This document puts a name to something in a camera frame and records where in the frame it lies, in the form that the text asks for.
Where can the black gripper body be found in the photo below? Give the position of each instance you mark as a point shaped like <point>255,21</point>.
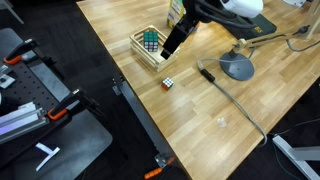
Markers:
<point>185,28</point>

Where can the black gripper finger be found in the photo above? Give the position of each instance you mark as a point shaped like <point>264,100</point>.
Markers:
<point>167,48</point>
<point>177,45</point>

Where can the small Rubik's cube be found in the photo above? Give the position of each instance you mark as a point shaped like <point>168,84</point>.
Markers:
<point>167,83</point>

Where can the large Rubik's cube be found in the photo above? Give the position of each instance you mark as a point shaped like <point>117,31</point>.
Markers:
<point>150,40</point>

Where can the wooden slatted box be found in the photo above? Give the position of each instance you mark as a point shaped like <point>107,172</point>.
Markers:
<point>151,58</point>

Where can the yellow green carton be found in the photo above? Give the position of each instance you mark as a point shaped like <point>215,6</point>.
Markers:
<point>175,11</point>

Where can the grey round stand base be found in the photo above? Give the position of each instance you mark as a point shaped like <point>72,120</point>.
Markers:
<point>236,66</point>

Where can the black flat pad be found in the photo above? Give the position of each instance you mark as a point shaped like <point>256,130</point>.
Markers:
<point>258,28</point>

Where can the small clear plastic cup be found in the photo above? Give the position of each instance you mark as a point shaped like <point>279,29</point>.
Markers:
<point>221,122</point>

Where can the black clamp with orange grip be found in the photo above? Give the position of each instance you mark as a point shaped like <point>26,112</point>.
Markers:
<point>68,104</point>
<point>18,50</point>

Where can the grey chair mat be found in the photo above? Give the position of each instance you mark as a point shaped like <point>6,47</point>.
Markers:
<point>80,143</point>

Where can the black perforated breadboard plate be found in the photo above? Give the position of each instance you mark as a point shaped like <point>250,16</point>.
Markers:
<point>26,88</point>

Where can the white tape pieces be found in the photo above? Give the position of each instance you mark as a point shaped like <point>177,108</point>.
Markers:
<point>46,154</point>

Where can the small grey metal plate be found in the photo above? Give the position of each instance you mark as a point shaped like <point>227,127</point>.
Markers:
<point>6,81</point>

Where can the aluminium extrusion bar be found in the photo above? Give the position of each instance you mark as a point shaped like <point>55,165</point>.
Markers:
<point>20,121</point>

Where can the dark metal table rail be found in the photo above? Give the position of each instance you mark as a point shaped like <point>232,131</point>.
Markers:
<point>143,116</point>

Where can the white frame leg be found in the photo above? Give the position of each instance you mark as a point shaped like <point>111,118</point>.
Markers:
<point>296,155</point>

